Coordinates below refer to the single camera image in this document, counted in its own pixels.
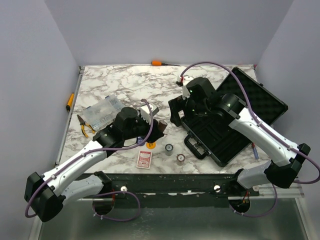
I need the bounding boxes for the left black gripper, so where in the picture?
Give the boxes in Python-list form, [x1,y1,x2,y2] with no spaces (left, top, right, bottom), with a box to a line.
[124,113,165,143]

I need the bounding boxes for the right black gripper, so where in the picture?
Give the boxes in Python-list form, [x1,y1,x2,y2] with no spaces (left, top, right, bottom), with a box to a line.
[168,93,209,126]

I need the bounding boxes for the blue poker chip stack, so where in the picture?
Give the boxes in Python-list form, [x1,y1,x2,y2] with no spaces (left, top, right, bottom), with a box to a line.
[165,143,174,156]

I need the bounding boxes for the brown poker chip stack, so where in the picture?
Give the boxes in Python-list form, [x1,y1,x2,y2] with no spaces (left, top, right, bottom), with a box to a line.
[158,120,168,133]

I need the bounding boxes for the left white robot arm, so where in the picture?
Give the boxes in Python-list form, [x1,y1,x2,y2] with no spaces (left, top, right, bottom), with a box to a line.
[24,104,167,222]

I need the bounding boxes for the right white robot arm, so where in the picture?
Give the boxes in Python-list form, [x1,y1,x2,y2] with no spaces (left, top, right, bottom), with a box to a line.
[168,77,310,196]

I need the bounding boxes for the black poker set case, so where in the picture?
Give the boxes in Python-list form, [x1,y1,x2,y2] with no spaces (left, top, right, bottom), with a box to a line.
[181,66,289,168]

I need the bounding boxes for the orange big blind button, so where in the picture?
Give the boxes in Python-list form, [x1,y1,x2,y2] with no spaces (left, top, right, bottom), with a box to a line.
[146,142,156,150]

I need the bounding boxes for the blue small blind button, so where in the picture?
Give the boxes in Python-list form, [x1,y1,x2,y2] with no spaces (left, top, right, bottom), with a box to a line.
[136,136,145,146]

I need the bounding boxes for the red playing card deck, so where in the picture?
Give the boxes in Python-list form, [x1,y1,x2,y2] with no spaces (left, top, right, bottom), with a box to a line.
[136,150,152,169]

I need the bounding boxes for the orange screwdriver at back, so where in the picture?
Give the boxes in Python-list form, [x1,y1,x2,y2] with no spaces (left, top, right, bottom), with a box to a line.
[151,60,179,67]

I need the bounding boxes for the clear plastic parts box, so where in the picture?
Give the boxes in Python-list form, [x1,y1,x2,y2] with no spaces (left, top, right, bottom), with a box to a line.
[82,94,125,131]

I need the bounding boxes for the blue pen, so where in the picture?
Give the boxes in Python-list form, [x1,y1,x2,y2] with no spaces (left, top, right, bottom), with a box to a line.
[251,143,259,160]

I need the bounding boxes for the orange tool at left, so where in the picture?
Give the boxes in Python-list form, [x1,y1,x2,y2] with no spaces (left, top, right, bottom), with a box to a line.
[65,93,75,112]

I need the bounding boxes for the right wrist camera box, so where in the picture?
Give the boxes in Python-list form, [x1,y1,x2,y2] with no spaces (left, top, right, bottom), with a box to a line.
[176,76,194,100]

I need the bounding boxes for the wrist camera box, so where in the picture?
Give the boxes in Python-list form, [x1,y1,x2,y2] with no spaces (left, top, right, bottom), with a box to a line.
[176,76,194,100]
[140,103,159,124]

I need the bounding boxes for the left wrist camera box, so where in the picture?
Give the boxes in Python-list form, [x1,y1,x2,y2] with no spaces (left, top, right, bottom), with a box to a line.
[140,103,159,124]

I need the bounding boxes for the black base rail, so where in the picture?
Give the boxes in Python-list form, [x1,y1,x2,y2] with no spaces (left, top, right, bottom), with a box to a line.
[94,171,259,209]

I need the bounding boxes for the yellow handled pliers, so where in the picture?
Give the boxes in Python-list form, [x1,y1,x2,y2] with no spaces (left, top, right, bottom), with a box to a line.
[76,114,96,138]

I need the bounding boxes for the aluminium extrusion rail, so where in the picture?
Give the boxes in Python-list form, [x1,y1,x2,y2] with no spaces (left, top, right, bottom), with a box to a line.
[257,183,305,199]

